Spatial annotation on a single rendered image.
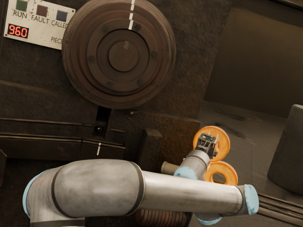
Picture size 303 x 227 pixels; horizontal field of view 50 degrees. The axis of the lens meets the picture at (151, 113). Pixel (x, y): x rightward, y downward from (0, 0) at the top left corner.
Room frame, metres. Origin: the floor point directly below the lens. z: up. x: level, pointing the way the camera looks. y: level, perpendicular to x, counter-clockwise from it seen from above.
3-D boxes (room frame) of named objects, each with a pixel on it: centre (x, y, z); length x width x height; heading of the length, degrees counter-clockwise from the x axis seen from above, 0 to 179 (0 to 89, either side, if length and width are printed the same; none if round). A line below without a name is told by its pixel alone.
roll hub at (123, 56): (1.27, 0.17, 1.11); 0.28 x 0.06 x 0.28; 106
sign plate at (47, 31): (1.38, 0.55, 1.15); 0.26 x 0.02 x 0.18; 106
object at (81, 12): (1.37, 0.19, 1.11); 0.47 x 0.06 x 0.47; 106
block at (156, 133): (1.44, -0.03, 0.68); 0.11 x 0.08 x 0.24; 16
